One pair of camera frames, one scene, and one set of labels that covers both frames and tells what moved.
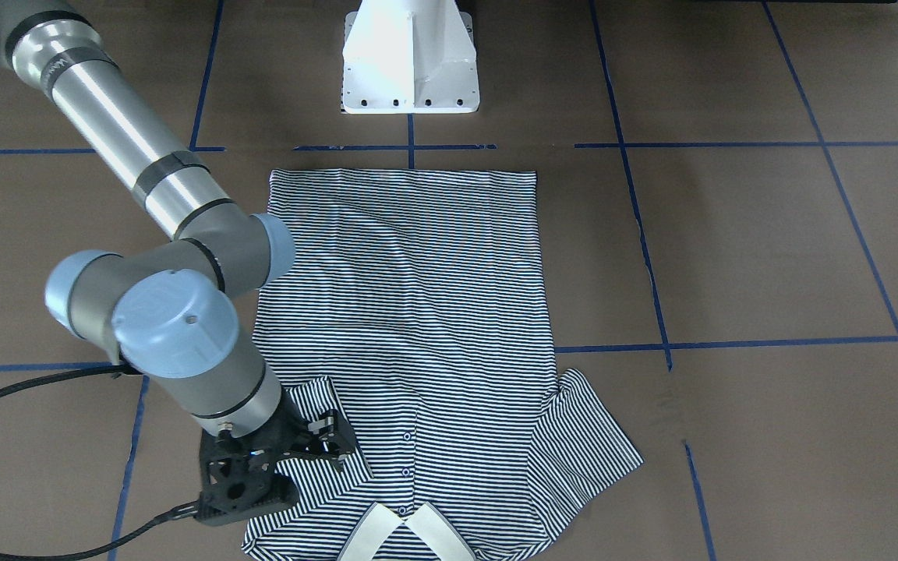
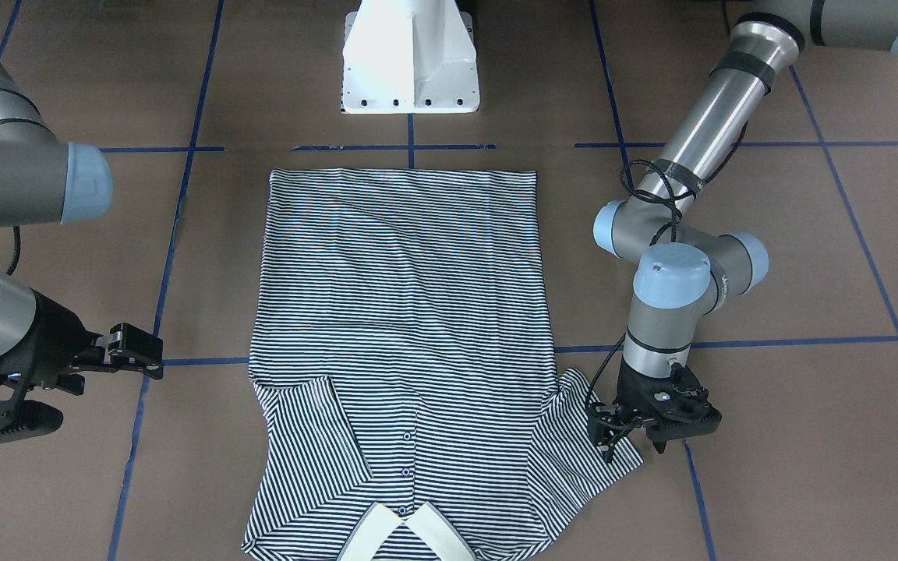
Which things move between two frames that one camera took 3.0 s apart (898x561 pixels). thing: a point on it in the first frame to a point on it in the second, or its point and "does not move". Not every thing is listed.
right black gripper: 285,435 to 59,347
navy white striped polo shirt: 407,310 does not move
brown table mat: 744,216 does not move
